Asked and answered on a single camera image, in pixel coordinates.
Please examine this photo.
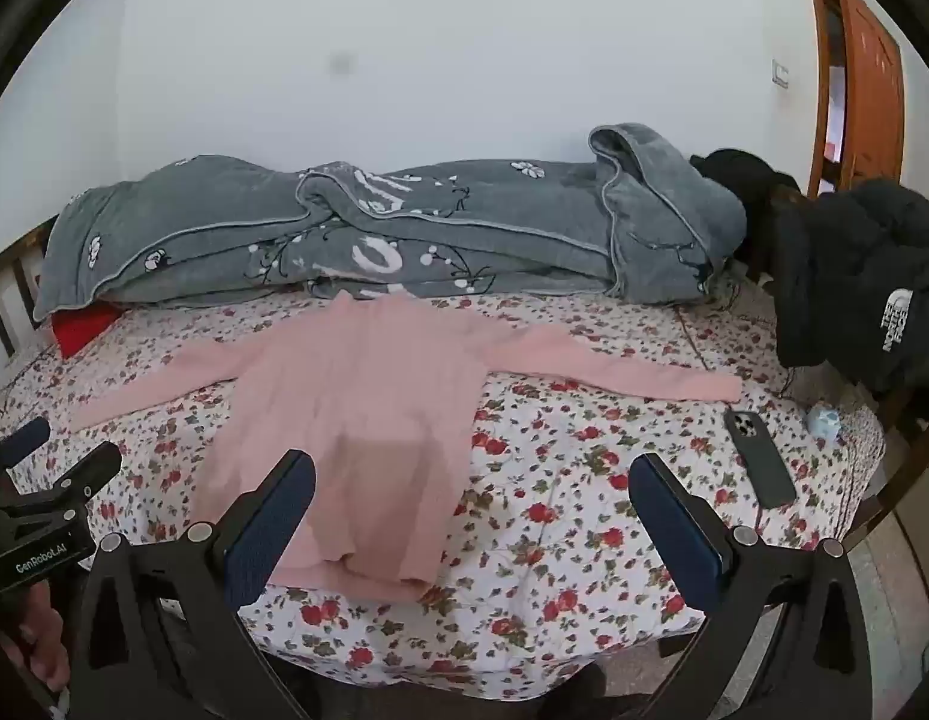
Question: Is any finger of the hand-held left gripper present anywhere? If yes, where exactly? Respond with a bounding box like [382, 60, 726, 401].
[25, 441, 122, 520]
[0, 418, 52, 467]

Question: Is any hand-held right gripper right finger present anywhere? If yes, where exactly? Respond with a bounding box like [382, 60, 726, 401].
[627, 454, 885, 720]

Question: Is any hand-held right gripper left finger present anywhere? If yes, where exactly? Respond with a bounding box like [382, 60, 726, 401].
[74, 448, 319, 720]

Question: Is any pink knit sweater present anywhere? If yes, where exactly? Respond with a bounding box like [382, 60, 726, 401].
[74, 291, 744, 605]

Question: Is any person's left hand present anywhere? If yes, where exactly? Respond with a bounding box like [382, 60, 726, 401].
[22, 583, 73, 692]

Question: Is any smartphone in dark case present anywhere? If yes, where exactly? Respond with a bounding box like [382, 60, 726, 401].
[724, 409, 799, 509]

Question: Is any red cloth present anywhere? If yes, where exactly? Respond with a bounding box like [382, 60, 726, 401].
[52, 304, 121, 357]

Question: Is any floral bed sheet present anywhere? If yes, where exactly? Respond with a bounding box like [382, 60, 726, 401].
[0, 277, 885, 691]

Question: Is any small light blue toy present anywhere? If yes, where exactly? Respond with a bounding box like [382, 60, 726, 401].
[805, 403, 847, 440]

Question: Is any black puffer jacket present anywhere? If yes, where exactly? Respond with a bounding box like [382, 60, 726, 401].
[771, 178, 929, 421]

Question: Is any grey floral blanket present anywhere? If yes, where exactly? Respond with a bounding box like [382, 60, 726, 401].
[33, 122, 748, 323]

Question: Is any black garment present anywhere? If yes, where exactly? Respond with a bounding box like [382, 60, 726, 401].
[689, 148, 802, 271]

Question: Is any orange wooden door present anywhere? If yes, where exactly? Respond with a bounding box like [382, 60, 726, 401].
[801, 0, 906, 200]

